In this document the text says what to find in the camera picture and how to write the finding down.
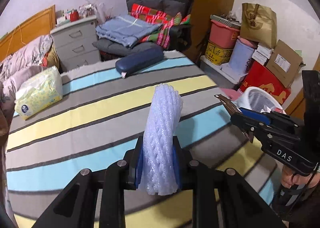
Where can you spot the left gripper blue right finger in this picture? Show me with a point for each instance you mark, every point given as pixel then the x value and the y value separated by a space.
pixel 177 160

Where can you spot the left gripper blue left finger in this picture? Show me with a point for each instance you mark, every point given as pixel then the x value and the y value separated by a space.
pixel 139 161

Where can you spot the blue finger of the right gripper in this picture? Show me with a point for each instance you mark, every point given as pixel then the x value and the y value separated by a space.
pixel 260 117

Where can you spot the white trash bin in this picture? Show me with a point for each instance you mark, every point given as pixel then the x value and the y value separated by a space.
pixel 258 100

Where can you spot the person's right hand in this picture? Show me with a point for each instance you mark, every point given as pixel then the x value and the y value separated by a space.
pixel 290 178

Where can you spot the red gift box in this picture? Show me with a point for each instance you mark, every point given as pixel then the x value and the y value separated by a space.
pixel 260 77

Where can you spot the clear storage box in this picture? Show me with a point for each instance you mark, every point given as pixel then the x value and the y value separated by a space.
pixel 222 75

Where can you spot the striped bed cover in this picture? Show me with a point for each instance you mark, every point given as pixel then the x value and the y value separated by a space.
pixel 101 116

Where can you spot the brown cardboard box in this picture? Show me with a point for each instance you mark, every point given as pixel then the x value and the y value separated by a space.
pixel 285 63

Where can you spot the white small boxes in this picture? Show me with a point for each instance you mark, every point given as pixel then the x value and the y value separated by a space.
pixel 262 54

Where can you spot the light blue cylinder container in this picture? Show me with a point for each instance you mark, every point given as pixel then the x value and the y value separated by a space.
pixel 241 57

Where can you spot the yellow patterned box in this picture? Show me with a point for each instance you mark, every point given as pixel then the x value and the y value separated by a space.
pixel 217 55

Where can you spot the pink plastic bin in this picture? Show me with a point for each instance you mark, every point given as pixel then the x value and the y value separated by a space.
pixel 223 35

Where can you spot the brown paper bag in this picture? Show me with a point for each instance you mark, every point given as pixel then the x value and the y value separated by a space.
pixel 259 24

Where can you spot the dark blue glasses case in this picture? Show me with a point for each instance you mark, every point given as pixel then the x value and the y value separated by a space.
pixel 135 62

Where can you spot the yellow tissue pack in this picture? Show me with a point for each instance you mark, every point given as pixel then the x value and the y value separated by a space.
pixel 39 92

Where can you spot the red plaid cloth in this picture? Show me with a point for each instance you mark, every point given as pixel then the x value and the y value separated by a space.
pixel 161 35

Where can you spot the folded blue cloth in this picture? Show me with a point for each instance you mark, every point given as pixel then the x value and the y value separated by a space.
pixel 126 30

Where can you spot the grey drawer nightstand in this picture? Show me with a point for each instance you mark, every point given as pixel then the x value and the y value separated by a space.
pixel 74 43

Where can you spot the grey cushioned chair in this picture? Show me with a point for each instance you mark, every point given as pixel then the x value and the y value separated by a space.
pixel 174 33

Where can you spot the lilac bed quilt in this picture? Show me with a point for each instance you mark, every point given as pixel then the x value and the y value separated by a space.
pixel 16 68

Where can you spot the red cup on nightstand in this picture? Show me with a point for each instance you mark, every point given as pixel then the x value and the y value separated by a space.
pixel 74 15

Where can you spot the wooden headboard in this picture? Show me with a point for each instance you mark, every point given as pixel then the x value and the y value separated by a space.
pixel 39 24

